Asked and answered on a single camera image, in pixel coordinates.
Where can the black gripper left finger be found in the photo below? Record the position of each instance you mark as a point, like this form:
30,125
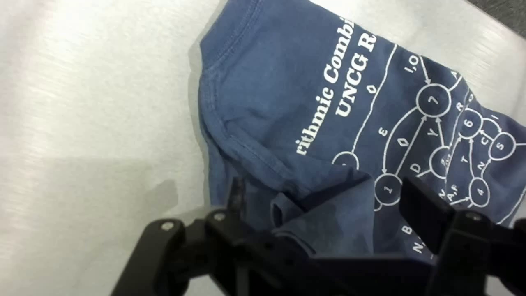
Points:
208,252

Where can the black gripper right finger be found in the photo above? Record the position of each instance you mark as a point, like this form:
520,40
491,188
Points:
477,252

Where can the blue printed T-shirt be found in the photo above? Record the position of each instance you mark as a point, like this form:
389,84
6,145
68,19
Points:
306,55

